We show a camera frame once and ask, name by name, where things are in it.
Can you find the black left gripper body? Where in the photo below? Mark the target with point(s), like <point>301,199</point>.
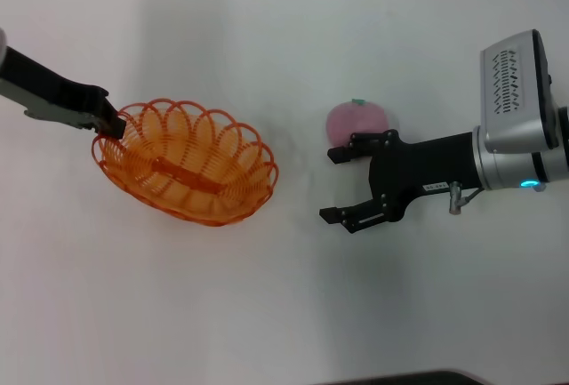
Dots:
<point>44,87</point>

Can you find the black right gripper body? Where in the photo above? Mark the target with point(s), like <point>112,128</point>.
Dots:
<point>422,167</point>

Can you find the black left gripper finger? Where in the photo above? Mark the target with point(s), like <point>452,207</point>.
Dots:
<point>109,120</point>
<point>86,122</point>

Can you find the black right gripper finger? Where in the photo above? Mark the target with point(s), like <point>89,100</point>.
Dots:
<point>338,155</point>
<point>330,216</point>

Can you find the pink peach with green stem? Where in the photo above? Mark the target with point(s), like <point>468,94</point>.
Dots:
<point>355,120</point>

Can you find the orange woven plastic basket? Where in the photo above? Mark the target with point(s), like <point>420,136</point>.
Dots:
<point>191,178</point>

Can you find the black robot torso part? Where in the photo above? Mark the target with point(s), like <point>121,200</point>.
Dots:
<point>422,379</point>

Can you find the silver vented wrist camera housing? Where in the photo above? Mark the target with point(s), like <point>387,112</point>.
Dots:
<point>507,87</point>

